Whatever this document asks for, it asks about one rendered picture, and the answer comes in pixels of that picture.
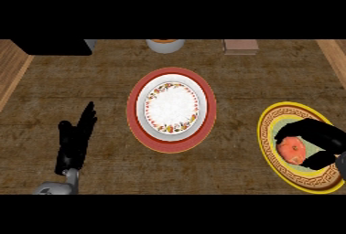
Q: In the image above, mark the white round container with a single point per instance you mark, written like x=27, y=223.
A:
x=164, y=45

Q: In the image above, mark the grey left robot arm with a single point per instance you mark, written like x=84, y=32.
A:
x=61, y=186

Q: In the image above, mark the brown wooden box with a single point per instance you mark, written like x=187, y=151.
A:
x=240, y=46

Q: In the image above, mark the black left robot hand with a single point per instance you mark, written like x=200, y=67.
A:
x=74, y=143

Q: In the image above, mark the red oval placemat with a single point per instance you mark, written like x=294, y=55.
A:
x=172, y=110

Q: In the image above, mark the yellow patterned plate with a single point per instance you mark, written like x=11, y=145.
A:
x=297, y=175

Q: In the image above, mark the white floral plate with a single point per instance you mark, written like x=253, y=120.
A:
x=172, y=107

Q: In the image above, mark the black appliance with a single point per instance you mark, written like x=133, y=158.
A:
x=49, y=46

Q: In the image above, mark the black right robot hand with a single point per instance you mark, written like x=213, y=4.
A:
x=315, y=134

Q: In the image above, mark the orange squash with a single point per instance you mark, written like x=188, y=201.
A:
x=291, y=150

